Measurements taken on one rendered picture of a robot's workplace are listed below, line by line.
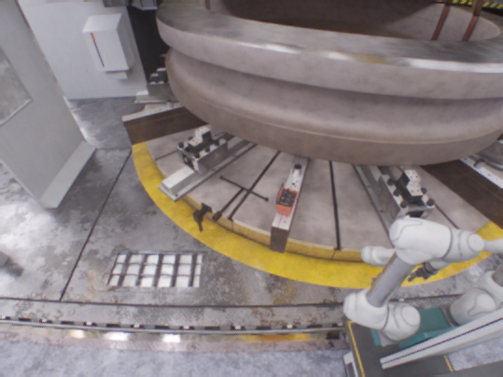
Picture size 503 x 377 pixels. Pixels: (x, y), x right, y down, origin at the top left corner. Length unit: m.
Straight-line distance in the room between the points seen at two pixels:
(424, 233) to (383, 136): 1.37
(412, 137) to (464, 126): 0.61
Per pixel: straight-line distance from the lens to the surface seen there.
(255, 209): 2.53
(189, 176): 2.75
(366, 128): 2.30
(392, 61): 2.00
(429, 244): 1.10
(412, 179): 2.52
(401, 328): 1.57
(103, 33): 5.19
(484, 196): 3.45
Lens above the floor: 2.29
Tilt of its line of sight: 47 degrees down
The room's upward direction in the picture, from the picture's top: straight up
